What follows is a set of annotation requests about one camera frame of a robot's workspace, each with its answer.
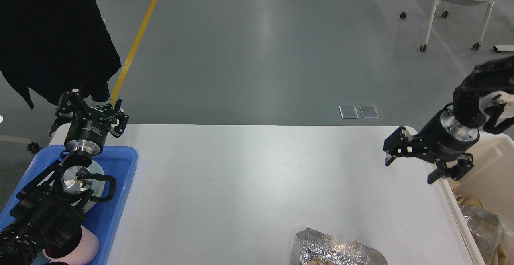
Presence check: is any pink mug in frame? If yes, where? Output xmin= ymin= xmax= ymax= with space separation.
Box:
xmin=43 ymin=226 xmax=99 ymax=265

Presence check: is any white plastic bin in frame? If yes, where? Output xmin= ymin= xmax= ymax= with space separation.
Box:
xmin=416 ymin=132 xmax=514 ymax=265

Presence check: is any brown paper bag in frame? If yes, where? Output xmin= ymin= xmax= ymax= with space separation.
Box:
xmin=448 ymin=179 xmax=510 ymax=265

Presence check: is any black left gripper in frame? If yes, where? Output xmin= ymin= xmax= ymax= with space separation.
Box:
xmin=55 ymin=89 xmax=130 ymax=155

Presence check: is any white bar on floor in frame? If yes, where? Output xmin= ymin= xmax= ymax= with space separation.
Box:
xmin=493 ymin=45 xmax=514 ymax=53

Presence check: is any right black white sneaker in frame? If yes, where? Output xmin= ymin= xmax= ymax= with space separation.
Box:
xmin=92 ymin=98 xmax=124 ymax=112

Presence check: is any small clear plastic piece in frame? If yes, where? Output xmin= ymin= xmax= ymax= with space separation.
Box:
xmin=339 ymin=105 xmax=359 ymax=119

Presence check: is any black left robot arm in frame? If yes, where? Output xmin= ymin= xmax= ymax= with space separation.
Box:
xmin=1 ymin=89 xmax=130 ymax=265

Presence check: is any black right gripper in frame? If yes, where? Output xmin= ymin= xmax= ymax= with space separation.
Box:
xmin=383 ymin=109 xmax=480 ymax=184

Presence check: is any white furniture leg with caster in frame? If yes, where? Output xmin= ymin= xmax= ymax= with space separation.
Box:
xmin=0 ymin=135 xmax=40 ymax=153

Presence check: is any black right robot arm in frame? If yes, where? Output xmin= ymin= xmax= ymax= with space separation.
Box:
xmin=383 ymin=56 xmax=514 ymax=184

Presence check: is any foil sheet front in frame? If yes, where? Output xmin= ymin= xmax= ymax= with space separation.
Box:
xmin=290 ymin=227 xmax=388 ymax=265

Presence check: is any left black white sneaker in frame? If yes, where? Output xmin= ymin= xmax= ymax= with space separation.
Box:
xmin=47 ymin=116 xmax=70 ymax=138

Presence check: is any brown paper ball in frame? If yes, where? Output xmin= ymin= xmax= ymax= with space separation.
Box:
xmin=305 ymin=257 xmax=333 ymax=265

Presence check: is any person in black coat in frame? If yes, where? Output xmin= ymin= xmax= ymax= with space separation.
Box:
xmin=1 ymin=0 xmax=121 ymax=109

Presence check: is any black white sneaker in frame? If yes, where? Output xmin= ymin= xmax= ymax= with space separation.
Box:
xmin=47 ymin=116 xmax=70 ymax=138
xmin=92 ymin=98 xmax=124 ymax=112

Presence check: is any foil sheet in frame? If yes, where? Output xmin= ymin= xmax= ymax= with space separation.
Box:
xmin=459 ymin=205 xmax=504 ymax=265
xmin=290 ymin=227 xmax=388 ymax=265

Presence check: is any foil sheet back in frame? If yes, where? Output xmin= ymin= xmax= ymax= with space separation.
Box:
xmin=459 ymin=205 xmax=504 ymax=265

